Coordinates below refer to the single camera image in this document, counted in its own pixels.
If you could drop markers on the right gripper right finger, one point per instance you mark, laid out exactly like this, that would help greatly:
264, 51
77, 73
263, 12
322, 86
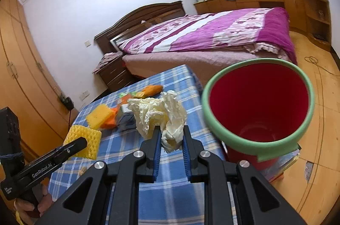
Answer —
234, 193

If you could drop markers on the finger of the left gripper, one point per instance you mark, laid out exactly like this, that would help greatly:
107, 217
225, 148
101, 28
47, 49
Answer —
40, 168

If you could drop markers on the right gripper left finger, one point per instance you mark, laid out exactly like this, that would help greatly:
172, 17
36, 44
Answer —
108, 193

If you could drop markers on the green white carton box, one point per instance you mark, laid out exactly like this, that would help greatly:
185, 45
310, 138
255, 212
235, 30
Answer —
125, 119

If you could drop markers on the orange foam net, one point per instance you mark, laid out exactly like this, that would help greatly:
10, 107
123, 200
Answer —
110, 122

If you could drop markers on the yellow foam net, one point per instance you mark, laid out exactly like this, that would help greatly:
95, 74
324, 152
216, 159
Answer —
89, 137

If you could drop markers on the cream paper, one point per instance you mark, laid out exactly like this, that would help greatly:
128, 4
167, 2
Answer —
166, 112

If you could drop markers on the orange cardboard box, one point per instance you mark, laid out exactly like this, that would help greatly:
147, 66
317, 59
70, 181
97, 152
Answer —
123, 98

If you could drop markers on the person left hand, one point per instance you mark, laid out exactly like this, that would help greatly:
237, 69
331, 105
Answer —
23, 207

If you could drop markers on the blue plaid tablecloth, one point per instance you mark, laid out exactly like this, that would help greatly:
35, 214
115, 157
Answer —
171, 199

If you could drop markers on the black bag on wardrobe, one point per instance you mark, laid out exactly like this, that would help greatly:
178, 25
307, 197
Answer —
67, 102

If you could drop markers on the wooden wardrobe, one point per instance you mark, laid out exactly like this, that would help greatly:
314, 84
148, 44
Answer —
28, 88

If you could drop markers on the red bin green rim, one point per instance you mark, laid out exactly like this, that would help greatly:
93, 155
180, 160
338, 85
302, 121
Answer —
259, 108

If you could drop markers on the dark wood nightstand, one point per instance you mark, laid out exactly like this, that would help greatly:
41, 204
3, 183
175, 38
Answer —
116, 75

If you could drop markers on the folded cloth on nightstand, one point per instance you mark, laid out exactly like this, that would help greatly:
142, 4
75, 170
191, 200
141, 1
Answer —
107, 59

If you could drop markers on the bed with mauve cover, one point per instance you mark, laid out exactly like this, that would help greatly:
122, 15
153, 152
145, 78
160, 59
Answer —
204, 63

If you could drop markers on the dark wood headboard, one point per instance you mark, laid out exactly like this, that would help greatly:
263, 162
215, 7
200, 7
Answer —
136, 22

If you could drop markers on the purple floral quilt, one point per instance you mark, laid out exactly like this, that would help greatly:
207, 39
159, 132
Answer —
252, 30

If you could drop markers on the wall power socket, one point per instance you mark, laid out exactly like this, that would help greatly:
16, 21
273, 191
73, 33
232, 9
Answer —
84, 95

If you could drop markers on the wall light switch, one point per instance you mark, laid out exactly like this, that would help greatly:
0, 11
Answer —
87, 43

